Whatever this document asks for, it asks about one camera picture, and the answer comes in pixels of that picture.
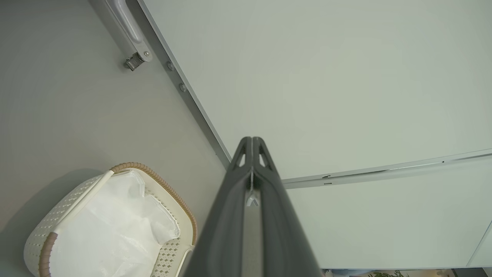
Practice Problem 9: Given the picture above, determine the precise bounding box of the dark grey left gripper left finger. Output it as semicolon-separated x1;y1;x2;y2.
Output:
184;137;253;277

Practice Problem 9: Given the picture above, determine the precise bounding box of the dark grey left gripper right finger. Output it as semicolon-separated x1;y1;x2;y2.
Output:
252;137;323;277

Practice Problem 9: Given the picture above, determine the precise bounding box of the white woven laundry basket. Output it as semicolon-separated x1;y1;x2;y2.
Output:
23;162;198;277

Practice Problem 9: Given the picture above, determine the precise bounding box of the white basket liner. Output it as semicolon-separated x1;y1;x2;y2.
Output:
49;171;181;277

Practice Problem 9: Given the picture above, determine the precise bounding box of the grey partition panel joint strip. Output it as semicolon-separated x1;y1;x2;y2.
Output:
282;148;492;190

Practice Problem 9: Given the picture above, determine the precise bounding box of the black metal caster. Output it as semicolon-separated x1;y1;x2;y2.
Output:
123;52;145;72

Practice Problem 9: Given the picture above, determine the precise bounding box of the grey partition foot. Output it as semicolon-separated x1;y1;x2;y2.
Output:
90;0;153;63

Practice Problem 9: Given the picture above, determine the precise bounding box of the grey partition base rail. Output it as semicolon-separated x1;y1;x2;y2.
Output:
135;0;232;170

